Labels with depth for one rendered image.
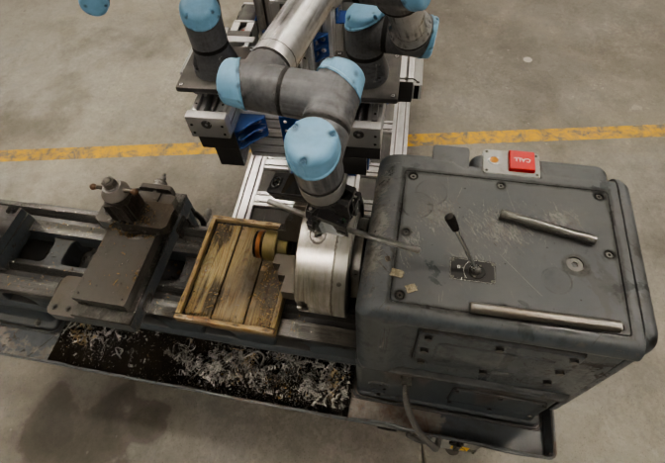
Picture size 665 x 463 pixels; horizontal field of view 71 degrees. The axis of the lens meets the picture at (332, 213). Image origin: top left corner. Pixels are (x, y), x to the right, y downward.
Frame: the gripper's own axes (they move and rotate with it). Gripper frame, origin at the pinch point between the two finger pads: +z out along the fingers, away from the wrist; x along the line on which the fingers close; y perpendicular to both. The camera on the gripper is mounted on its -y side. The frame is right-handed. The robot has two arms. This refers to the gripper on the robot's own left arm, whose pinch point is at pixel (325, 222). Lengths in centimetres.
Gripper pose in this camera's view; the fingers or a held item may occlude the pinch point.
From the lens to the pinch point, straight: 94.8
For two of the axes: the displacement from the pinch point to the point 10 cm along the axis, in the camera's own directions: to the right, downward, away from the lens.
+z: 1.0, 3.5, 9.3
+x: 4.0, -8.7, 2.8
